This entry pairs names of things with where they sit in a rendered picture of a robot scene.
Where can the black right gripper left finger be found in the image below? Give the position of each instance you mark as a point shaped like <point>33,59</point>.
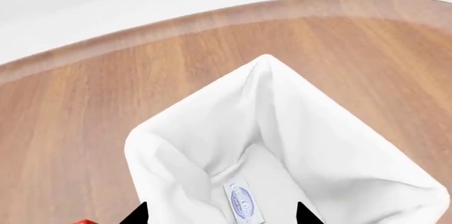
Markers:
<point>137,216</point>

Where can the white collared shirt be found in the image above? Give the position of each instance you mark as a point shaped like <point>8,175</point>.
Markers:
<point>282,134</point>

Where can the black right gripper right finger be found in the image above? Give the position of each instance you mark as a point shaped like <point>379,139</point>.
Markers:
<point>304,214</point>

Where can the red package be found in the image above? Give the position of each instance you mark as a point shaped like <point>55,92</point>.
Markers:
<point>83,222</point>

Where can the cream cheese box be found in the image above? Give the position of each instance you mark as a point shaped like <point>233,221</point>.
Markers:
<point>241,200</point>

